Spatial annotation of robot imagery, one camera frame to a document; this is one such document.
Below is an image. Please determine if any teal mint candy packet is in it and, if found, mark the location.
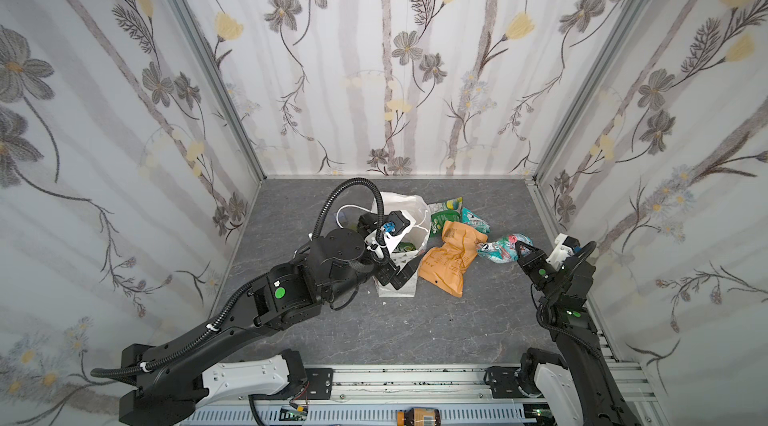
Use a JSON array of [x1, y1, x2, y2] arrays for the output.
[[461, 207, 490, 236], [477, 233, 534, 264]]

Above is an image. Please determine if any white paper bag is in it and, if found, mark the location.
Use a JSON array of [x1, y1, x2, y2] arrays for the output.
[[334, 191, 432, 299]]

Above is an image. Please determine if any green fruit candy packet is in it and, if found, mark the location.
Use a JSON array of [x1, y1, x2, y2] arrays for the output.
[[396, 241, 418, 253]]

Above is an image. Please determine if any orange paper snack packet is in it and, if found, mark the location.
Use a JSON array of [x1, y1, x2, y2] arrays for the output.
[[418, 221, 488, 298]]

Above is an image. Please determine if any green snack packet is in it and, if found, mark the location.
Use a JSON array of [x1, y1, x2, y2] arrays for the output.
[[428, 197, 463, 237]]

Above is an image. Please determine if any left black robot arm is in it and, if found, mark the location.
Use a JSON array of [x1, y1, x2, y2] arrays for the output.
[[90, 177, 418, 425]]

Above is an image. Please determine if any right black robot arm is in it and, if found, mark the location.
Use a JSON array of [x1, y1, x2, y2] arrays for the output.
[[515, 234, 640, 425]]

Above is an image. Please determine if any yellow black connector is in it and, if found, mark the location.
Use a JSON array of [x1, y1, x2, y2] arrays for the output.
[[396, 407, 442, 426]]

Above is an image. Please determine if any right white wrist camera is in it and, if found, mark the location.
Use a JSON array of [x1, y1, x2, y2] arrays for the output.
[[547, 233, 581, 270]]

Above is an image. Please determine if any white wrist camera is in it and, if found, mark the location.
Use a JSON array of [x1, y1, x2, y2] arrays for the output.
[[547, 233, 581, 270], [358, 210, 415, 259]]

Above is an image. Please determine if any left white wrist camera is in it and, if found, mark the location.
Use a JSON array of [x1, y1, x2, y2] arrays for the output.
[[358, 210, 415, 259]]

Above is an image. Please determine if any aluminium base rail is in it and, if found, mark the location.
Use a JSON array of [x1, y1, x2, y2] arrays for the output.
[[161, 362, 661, 410]]

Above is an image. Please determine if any white slotted cable duct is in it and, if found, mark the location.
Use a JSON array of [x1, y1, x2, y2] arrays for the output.
[[182, 403, 536, 425]]

